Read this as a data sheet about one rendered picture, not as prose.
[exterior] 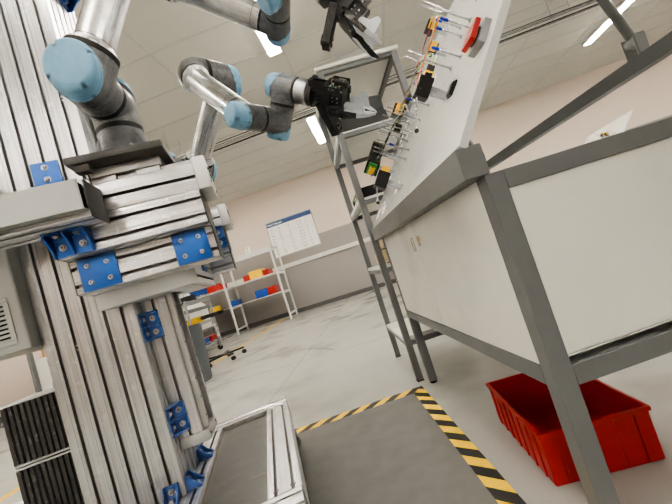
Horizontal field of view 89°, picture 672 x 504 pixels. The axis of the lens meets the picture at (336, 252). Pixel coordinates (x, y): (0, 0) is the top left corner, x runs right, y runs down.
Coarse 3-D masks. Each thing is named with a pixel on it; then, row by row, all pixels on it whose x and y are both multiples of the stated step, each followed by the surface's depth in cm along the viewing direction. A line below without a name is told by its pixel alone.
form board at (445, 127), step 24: (456, 0) 143; (480, 0) 92; (504, 0) 70; (456, 24) 121; (480, 24) 83; (456, 48) 105; (456, 72) 93; (480, 72) 69; (456, 96) 83; (480, 96) 68; (408, 120) 180; (432, 120) 106; (456, 120) 76; (408, 144) 147; (432, 144) 94; (456, 144) 69; (408, 168) 124; (432, 168) 84; (384, 192) 184; (408, 192) 108; (384, 216) 150
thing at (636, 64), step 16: (640, 32) 86; (640, 48) 85; (656, 48) 81; (624, 64) 90; (640, 64) 86; (608, 80) 95; (624, 80) 91; (592, 96) 101; (560, 112) 114; (576, 112) 109; (544, 128) 123; (512, 144) 143; (528, 144) 137; (496, 160) 157
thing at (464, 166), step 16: (480, 144) 67; (448, 160) 71; (464, 160) 67; (480, 160) 67; (432, 176) 82; (448, 176) 73; (464, 176) 67; (480, 176) 67; (416, 192) 96; (432, 192) 85; (448, 192) 77; (400, 208) 117; (416, 208) 100; (384, 224) 149; (400, 224) 125
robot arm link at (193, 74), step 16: (192, 64) 112; (192, 80) 110; (208, 80) 107; (208, 96) 105; (224, 96) 101; (224, 112) 98; (240, 112) 95; (256, 112) 99; (240, 128) 99; (256, 128) 101
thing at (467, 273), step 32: (416, 224) 119; (448, 224) 92; (480, 224) 75; (448, 256) 99; (480, 256) 79; (448, 288) 107; (480, 288) 85; (512, 288) 70; (448, 320) 117; (480, 320) 91; (512, 320) 74; (512, 352) 79
